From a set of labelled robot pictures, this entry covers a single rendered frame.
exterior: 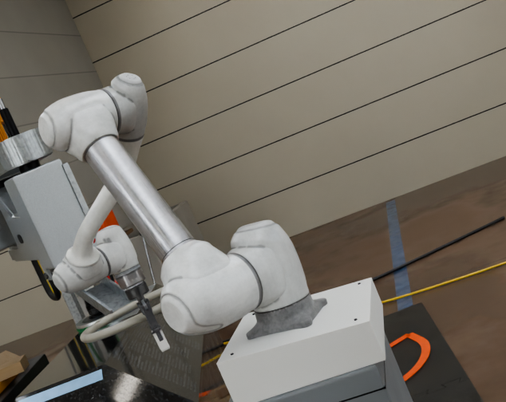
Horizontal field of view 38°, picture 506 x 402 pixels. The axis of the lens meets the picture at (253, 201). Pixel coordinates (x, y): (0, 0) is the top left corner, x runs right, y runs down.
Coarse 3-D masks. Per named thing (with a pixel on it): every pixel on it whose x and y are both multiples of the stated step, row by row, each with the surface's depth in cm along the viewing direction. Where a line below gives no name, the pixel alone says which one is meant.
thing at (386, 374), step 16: (368, 368) 172; (384, 368) 182; (320, 384) 175; (336, 384) 174; (352, 384) 174; (368, 384) 173; (384, 384) 173; (400, 384) 200; (272, 400) 178; (288, 400) 177; (304, 400) 176; (320, 400) 176; (336, 400) 175; (352, 400) 174; (368, 400) 174; (384, 400) 173; (400, 400) 188
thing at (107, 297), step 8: (104, 280) 312; (96, 288) 314; (104, 288) 312; (112, 288) 308; (120, 288) 298; (80, 296) 311; (88, 296) 300; (96, 296) 307; (104, 296) 305; (112, 296) 303; (120, 296) 302; (96, 304) 295; (104, 304) 289; (112, 304) 297; (120, 304) 295; (104, 312) 290; (112, 312) 283; (128, 312) 287
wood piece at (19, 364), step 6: (24, 354) 331; (12, 360) 330; (18, 360) 324; (24, 360) 328; (0, 366) 327; (6, 366) 322; (12, 366) 321; (18, 366) 322; (24, 366) 324; (0, 372) 321; (6, 372) 322; (12, 372) 322; (18, 372) 322; (0, 378) 322; (6, 378) 322
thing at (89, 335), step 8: (160, 288) 289; (144, 296) 289; (152, 296) 288; (128, 304) 287; (120, 312) 285; (152, 312) 243; (160, 312) 245; (104, 320) 279; (112, 320) 282; (128, 320) 243; (136, 320) 243; (144, 320) 243; (88, 328) 271; (96, 328) 274; (112, 328) 244; (120, 328) 243; (128, 328) 244; (88, 336) 251; (96, 336) 247; (104, 336) 246
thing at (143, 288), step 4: (140, 284) 242; (144, 284) 243; (132, 288) 241; (136, 288) 240; (140, 288) 241; (144, 288) 242; (128, 292) 241; (132, 292) 240; (136, 292) 240; (140, 292) 241; (144, 292) 241; (128, 296) 242; (132, 296) 241; (136, 296) 240; (140, 296) 241; (140, 300) 241; (144, 300) 240; (140, 304) 240
